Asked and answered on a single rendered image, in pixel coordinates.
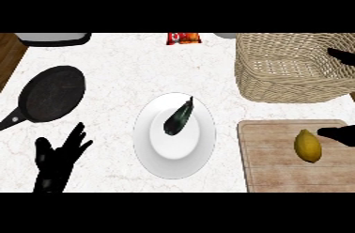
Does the grey rounded object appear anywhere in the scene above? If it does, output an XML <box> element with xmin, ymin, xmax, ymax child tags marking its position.
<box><xmin>214</xmin><ymin>32</ymin><xmax>239</xmax><ymax>39</ymax></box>

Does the wooden cutting board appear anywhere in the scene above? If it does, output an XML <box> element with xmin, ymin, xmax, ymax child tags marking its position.
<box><xmin>236</xmin><ymin>118</ymin><xmax>355</xmax><ymax>194</ymax></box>

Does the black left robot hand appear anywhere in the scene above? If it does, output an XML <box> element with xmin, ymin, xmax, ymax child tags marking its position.
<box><xmin>34</xmin><ymin>121</ymin><xmax>95</xmax><ymax>175</ymax></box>

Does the grey black-rimmed appliance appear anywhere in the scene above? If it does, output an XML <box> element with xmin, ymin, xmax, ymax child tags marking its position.
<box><xmin>12</xmin><ymin>32</ymin><xmax>93</xmax><ymax>48</ymax></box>

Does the white plate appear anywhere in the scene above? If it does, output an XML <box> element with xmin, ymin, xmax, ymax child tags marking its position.
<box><xmin>132</xmin><ymin>92</ymin><xmax>218</xmax><ymax>180</ymax></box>

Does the dark green zucchini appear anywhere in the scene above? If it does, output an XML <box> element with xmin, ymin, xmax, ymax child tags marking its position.
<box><xmin>162</xmin><ymin>96</ymin><xmax>196</xmax><ymax>136</ymax></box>

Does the yellow lemon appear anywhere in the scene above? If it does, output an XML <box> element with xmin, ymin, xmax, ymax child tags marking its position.
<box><xmin>294</xmin><ymin>128</ymin><xmax>323</xmax><ymax>163</ymax></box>

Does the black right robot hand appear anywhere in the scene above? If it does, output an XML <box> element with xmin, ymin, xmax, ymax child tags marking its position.
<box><xmin>317</xmin><ymin>47</ymin><xmax>355</xmax><ymax>148</ymax></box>

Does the red orange snack packet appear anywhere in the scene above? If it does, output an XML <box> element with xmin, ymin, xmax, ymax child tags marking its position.
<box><xmin>165</xmin><ymin>32</ymin><xmax>202</xmax><ymax>46</ymax></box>

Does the black frying pan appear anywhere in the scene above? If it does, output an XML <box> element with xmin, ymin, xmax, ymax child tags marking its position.
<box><xmin>0</xmin><ymin>65</ymin><xmax>87</xmax><ymax>132</ymax></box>

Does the wicker basket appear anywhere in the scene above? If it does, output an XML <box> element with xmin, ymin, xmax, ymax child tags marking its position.
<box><xmin>233</xmin><ymin>32</ymin><xmax>355</xmax><ymax>104</ymax></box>

